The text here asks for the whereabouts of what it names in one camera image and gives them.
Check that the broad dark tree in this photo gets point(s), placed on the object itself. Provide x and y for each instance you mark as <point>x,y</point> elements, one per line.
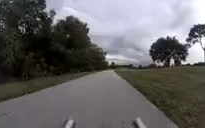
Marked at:
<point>167,50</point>

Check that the grey concrete path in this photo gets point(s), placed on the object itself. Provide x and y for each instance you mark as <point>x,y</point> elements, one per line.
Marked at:
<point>100,96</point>

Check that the tall pale-trunk tree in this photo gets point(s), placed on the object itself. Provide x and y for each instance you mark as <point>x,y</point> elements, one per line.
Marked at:
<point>203,35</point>

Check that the robot's own part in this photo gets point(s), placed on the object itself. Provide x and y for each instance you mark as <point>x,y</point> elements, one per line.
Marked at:
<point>139,123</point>
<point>69,123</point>

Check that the grass field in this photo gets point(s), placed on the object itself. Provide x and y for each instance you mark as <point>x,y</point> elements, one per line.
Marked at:
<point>176,86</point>

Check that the distant tree line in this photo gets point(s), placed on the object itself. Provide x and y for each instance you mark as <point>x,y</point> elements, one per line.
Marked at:
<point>133,66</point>

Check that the row of dense trees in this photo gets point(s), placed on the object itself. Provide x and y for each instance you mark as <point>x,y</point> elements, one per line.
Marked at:
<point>33,43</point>

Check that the grass verge strip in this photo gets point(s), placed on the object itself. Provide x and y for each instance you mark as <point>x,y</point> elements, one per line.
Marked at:
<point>26,86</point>

